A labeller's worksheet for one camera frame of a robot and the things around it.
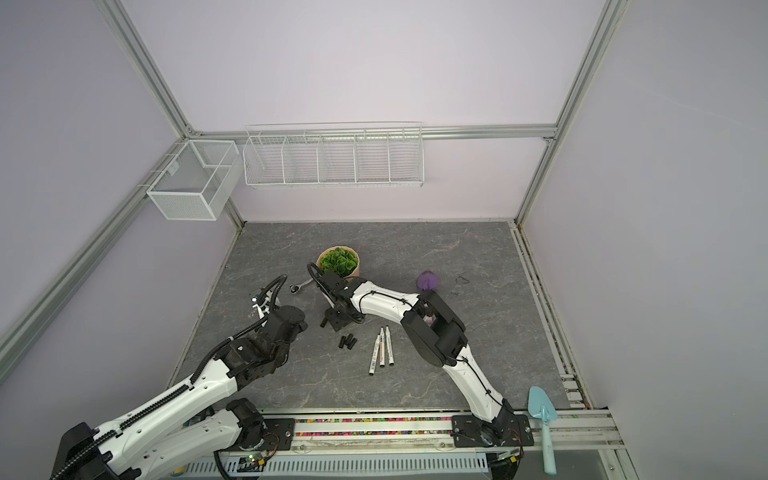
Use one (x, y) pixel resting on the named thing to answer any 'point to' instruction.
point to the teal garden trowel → (540, 405)
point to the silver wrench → (295, 288)
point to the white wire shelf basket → (334, 155)
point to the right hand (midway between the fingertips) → (341, 320)
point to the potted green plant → (340, 258)
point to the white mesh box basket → (191, 184)
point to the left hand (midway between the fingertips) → (290, 312)
